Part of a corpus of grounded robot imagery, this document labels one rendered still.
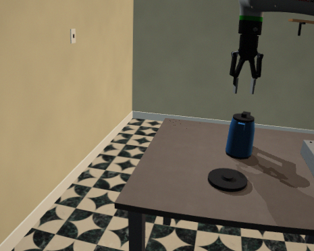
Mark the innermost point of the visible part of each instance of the black round disc with center stud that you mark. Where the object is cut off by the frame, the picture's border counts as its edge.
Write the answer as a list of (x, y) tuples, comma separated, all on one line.
[(227, 180)]

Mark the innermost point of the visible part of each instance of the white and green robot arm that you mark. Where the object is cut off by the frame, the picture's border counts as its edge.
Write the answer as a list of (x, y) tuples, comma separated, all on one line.
[(250, 22)]

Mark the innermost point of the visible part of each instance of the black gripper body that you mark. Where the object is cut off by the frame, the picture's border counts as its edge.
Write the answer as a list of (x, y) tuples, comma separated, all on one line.
[(246, 43)]

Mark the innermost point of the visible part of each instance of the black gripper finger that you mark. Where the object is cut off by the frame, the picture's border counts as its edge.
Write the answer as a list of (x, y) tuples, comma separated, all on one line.
[(238, 69), (257, 71)]

